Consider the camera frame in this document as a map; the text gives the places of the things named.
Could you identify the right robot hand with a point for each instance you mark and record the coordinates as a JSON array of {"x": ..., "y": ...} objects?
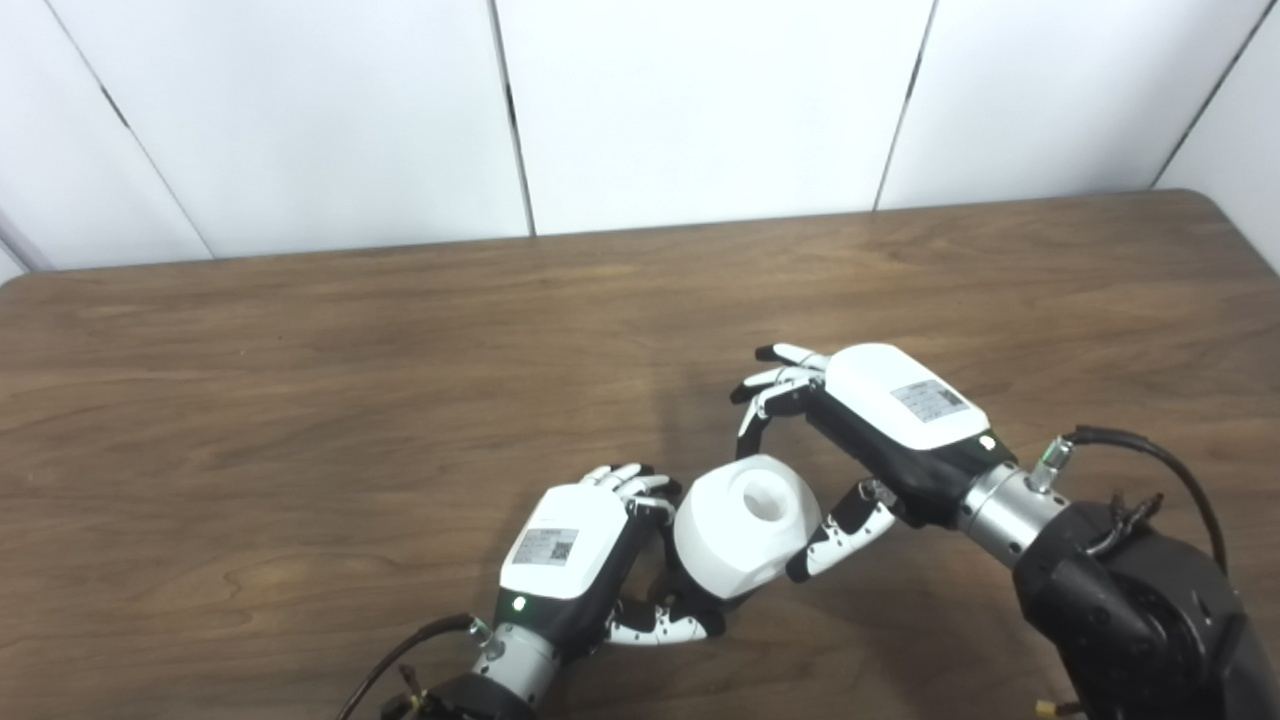
[{"x": 900, "y": 420}]

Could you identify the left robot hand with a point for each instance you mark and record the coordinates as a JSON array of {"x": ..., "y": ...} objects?
[{"x": 565, "y": 560}]

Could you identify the round white plastic piece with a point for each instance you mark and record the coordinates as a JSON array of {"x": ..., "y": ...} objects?
[{"x": 740, "y": 530}]

